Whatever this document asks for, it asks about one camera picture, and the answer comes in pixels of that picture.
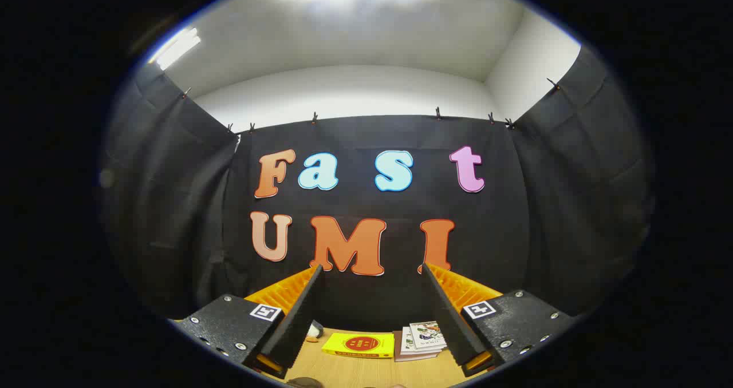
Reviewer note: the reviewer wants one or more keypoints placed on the yellow book red circle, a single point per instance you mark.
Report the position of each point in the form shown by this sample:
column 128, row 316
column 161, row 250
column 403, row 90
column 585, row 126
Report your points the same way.
column 358, row 345

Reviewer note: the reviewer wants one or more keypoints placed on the row of black clips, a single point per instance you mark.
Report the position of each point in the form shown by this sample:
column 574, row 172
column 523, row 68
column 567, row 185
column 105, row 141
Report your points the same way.
column 437, row 113

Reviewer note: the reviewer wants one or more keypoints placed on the plush penguin toy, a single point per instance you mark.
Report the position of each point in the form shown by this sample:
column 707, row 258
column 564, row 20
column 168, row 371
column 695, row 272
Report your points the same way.
column 314, row 332

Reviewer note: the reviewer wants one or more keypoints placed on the black backdrop cloth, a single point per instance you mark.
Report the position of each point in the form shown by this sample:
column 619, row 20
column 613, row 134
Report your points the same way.
column 355, row 205

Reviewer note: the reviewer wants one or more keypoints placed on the ceiling tube light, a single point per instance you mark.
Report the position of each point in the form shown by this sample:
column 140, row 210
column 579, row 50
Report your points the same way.
column 177, row 48

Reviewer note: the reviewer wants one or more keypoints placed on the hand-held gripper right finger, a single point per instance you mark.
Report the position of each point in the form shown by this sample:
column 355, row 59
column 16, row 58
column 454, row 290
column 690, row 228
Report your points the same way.
column 452, row 325

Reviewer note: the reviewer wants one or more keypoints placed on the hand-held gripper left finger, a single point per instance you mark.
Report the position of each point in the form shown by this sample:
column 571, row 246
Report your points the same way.
column 298, row 319

